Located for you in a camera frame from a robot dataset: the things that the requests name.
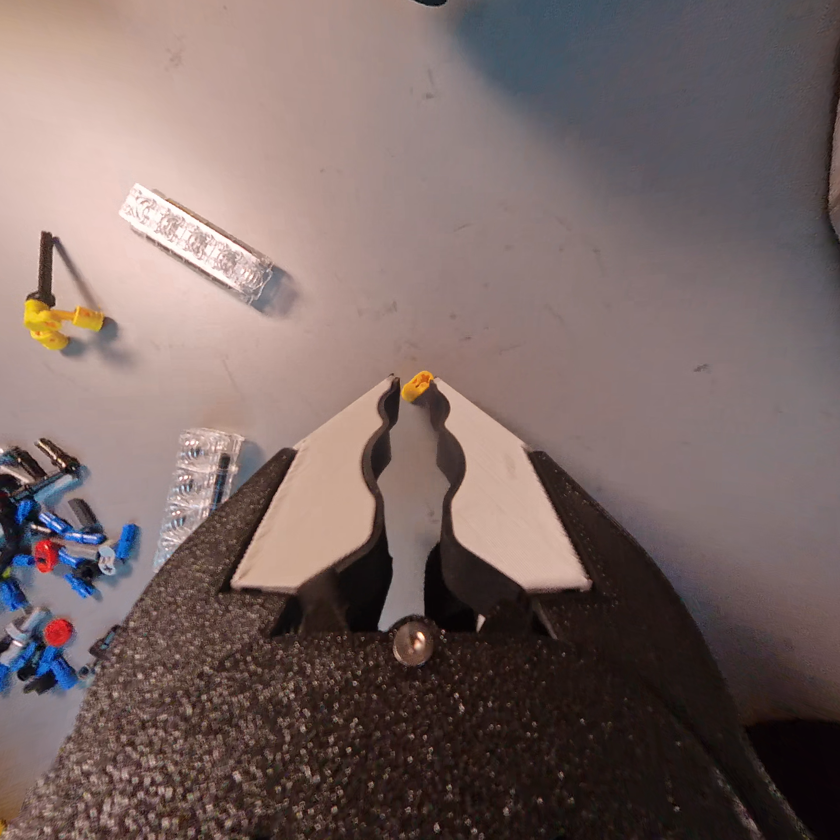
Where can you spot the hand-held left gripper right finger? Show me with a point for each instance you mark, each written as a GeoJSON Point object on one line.
{"type": "Point", "coordinates": [518, 518]}

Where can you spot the yellow and black axle assembly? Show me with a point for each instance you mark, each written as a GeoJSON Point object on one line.
{"type": "Point", "coordinates": [49, 318]}

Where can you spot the grey desk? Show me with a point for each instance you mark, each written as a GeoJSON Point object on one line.
{"type": "Point", "coordinates": [525, 229]}

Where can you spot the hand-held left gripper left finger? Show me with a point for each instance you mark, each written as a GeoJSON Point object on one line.
{"type": "Point", "coordinates": [315, 512]}

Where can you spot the pile of colourful toy pieces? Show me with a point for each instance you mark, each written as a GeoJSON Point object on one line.
{"type": "Point", "coordinates": [59, 544]}

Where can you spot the clear toy brick grey rod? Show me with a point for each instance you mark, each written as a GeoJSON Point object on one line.
{"type": "Point", "coordinates": [197, 492]}

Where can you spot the clear toy brick dark rod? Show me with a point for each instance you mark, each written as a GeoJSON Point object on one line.
{"type": "Point", "coordinates": [197, 243]}

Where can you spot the small yellow toy piece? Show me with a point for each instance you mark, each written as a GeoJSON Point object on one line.
{"type": "Point", "coordinates": [415, 387]}

